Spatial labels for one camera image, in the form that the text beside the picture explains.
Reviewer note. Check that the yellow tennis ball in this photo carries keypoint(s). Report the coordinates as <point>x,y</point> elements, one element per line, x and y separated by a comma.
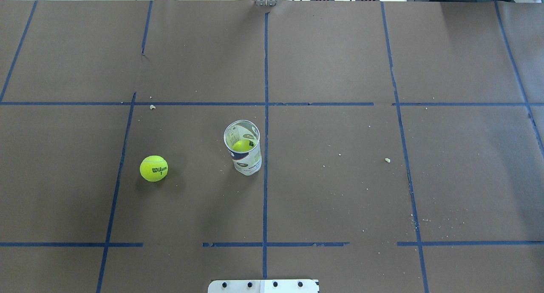
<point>243,145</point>
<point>153,168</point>

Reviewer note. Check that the clear tennis ball can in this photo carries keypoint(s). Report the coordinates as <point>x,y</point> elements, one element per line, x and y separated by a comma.
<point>246,163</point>

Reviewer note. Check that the yellow tennis ball in can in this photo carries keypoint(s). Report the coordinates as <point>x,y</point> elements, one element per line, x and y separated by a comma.
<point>243,145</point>

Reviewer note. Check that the white camera stand pillar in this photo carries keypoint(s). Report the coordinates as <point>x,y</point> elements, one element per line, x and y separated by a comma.
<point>264,286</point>

